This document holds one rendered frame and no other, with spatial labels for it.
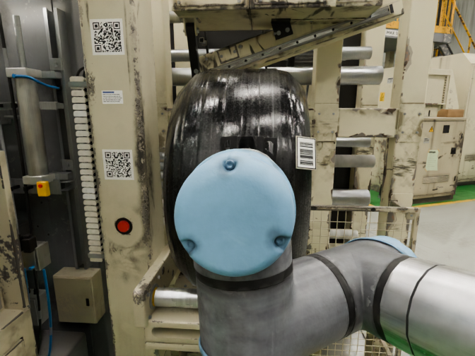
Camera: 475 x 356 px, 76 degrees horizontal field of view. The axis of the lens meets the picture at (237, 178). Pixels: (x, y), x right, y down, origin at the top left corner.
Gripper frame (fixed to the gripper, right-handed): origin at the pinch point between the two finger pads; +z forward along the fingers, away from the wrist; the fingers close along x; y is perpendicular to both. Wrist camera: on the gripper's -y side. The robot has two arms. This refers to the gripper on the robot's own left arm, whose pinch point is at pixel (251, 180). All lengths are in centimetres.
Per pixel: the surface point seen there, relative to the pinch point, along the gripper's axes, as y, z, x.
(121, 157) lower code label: 2.3, 19.6, 32.3
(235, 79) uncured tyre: 19.4, 12.7, 4.3
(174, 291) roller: -29.8, 16.7, 18.5
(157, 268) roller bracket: -26.5, 22.1, 24.5
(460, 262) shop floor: -98, 230, -185
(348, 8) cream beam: 46, 44, -26
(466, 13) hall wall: 471, 1143, -707
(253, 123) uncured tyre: 10.0, 4.2, 0.0
